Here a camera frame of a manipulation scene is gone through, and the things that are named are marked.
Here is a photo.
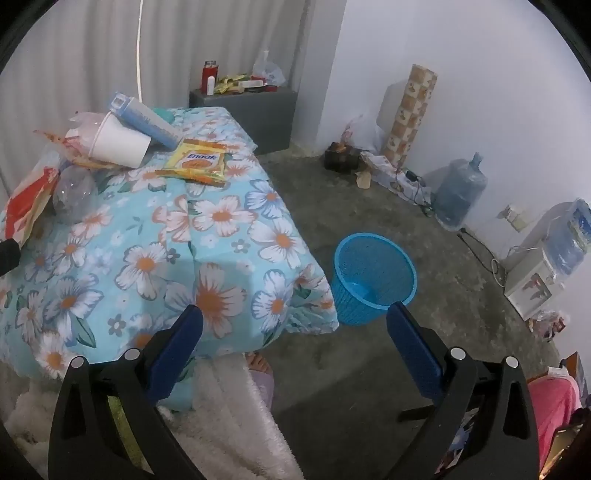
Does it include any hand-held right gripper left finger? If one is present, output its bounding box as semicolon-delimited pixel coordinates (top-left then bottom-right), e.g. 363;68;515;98
48;304;206;480

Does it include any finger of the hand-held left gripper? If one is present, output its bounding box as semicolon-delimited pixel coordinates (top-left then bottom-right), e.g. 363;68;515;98
0;239;21;278

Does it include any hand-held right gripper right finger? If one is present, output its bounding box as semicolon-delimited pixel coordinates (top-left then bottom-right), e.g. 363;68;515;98
369;301;541;480

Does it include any red white carton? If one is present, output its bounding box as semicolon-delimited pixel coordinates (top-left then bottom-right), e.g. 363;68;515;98
4;166;61;243

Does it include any clear plastic bottle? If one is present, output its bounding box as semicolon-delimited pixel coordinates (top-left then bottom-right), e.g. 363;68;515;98
52;165;100;226

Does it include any blue plastic wastebasket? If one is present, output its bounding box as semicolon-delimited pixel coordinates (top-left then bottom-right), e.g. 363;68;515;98
333;233;419;326

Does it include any clear orange-edged plastic wrapper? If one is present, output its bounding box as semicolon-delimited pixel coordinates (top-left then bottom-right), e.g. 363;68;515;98
32;111;121;171

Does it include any white paper cup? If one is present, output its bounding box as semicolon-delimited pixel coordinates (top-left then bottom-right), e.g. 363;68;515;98
88;112;152;169

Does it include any yellow snack packet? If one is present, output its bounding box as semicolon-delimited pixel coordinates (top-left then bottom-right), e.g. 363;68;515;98
154;137;229;188

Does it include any blue label plastic bottle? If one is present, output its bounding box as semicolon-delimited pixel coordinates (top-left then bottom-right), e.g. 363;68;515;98
107;92;182;150

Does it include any person's foot in slipper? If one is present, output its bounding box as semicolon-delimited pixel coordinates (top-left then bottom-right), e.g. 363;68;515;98
245;353;275;407

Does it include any white fluffy rug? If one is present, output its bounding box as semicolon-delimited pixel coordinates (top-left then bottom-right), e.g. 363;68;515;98
4;355;305;480

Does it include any blue floral blanket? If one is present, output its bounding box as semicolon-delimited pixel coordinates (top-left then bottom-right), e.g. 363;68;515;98
0;106;340;411

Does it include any clear bag with items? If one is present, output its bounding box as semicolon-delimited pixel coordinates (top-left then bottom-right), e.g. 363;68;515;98
529;309;570;342

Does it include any white water dispenser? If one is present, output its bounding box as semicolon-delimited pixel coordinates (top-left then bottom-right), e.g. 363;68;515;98
503;203;575;319

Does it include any pink cloth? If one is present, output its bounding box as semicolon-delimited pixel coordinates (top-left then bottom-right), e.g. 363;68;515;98
526;374;585;472

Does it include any brown cardboard box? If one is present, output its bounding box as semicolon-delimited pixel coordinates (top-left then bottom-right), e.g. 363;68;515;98
549;352;583;393

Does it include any floral cloth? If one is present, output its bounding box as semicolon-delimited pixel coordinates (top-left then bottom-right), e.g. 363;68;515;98
369;152;432;204

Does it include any labelled blue water jug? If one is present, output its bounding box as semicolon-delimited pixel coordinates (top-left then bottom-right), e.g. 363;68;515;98
542;198;591;278

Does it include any black box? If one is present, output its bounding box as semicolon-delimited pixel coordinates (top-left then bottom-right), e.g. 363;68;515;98
324;141;361;172

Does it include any white plastic bag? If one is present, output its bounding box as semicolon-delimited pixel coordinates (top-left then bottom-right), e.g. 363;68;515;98
342;113;386;155

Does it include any patterned rolled mat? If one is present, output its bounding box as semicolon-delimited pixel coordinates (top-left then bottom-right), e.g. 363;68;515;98
382;64;438;169

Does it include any grey cabinet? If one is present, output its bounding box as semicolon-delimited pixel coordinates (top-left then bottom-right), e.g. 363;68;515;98
188;88;298;155

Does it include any white pipe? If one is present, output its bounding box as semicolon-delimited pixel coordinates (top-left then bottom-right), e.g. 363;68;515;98
137;0;145;100

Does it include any grey board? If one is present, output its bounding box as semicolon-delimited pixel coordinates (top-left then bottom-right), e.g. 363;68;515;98
378;79;408;134

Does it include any red white packet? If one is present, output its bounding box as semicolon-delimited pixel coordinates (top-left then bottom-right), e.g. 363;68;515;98
240;78;278;93

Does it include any clear plastic bag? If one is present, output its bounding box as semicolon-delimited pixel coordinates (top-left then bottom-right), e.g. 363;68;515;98
252;50;287;86

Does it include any black cable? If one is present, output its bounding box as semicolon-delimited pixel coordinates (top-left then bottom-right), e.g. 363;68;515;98
457;228;502;278

